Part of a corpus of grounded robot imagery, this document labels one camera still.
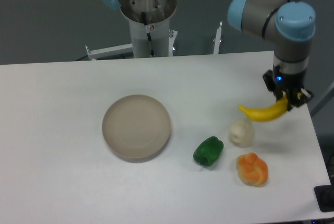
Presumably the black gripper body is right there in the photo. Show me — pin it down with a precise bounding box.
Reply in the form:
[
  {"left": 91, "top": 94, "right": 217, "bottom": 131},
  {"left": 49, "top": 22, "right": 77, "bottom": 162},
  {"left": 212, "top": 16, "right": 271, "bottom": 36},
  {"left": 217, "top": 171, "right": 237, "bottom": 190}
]
[{"left": 263, "top": 65, "right": 314, "bottom": 108}]

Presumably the yellow toy banana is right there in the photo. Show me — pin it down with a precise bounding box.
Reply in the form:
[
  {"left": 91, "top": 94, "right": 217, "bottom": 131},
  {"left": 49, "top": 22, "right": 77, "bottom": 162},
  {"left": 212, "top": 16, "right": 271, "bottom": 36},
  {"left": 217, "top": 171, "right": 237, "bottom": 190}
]
[{"left": 238, "top": 96, "right": 288, "bottom": 122}]

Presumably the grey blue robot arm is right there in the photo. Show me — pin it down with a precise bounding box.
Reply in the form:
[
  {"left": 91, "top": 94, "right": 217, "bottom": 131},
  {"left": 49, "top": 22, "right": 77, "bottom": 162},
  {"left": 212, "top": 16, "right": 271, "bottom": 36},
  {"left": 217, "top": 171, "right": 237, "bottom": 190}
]
[{"left": 103, "top": 0, "right": 316, "bottom": 110}]

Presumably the grey metal table leg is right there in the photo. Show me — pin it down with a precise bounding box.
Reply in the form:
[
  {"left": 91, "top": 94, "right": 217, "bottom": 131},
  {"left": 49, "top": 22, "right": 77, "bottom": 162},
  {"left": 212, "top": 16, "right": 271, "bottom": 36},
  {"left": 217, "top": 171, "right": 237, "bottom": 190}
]
[{"left": 310, "top": 82, "right": 334, "bottom": 117}]

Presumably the white toy pear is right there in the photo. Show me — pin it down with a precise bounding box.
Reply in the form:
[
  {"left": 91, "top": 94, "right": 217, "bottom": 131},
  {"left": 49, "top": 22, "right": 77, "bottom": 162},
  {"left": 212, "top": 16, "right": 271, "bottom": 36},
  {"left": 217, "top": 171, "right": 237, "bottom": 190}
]
[{"left": 229, "top": 117, "right": 254, "bottom": 147}]

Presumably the orange toy bread roll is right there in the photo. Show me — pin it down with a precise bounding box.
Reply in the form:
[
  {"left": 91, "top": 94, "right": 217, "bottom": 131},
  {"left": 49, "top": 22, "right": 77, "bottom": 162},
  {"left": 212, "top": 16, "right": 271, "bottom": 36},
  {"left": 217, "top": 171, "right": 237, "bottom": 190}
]
[{"left": 236, "top": 152, "right": 268, "bottom": 187}]

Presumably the green toy bell pepper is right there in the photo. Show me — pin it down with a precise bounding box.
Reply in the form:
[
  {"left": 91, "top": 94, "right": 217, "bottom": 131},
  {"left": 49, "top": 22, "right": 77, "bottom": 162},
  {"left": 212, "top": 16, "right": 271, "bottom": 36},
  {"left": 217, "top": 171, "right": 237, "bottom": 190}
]
[{"left": 193, "top": 136, "right": 224, "bottom": 167}]

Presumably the black device at table edge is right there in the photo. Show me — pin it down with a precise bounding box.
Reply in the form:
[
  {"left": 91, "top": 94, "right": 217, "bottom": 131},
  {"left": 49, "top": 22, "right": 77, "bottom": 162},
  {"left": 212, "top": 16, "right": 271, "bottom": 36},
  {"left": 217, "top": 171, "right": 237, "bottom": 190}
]
[{"left": 314, "top": 185, "right": 333, "bottom": 213}]

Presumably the beige round plate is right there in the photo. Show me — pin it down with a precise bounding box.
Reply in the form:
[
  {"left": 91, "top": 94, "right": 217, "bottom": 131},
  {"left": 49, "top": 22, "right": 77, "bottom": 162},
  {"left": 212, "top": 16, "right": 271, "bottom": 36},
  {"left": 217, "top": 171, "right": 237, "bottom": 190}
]
[{"left": 102, "top": 95, "right": 172, "bottom": 162}]

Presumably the white metal upright post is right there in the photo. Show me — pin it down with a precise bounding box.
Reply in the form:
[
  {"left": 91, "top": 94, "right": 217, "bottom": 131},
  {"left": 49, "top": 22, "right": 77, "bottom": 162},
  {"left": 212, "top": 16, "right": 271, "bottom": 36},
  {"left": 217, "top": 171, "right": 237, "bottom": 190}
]
[{"left": 213, "top": 21, "right": 223, "bottom": 55}]

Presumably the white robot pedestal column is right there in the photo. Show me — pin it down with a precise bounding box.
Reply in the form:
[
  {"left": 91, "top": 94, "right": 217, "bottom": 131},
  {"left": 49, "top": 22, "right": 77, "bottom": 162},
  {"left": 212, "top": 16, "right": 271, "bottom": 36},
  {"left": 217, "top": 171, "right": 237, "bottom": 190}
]
[{"left": 121, "top": 0, "right": 177, "bottom": 58}]

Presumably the black cable on pedestal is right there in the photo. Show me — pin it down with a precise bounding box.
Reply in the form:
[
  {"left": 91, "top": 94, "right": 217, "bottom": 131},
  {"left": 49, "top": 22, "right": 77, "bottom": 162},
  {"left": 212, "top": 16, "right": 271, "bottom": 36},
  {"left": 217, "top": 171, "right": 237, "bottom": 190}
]
[{"left": 140, "top": 11, "right": 155, "bottom": 57}]

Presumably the white metal frame bracket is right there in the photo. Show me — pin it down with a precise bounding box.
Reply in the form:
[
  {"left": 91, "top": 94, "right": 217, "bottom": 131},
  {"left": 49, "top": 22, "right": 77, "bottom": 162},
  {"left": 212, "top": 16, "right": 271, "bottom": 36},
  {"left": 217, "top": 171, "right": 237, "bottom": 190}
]
[{"left": 85, "top": 43, "right": 133, "bottom": 60}]

